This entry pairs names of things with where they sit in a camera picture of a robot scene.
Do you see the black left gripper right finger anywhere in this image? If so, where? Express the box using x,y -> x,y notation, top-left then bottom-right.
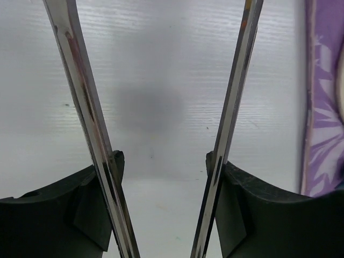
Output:
215,163 -> 343,258

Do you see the purple floral placemat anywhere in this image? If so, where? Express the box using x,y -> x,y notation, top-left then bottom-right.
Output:
301,1 -> 343,197

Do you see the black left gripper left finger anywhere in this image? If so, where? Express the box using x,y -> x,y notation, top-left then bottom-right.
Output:
1,166 -> 112,258

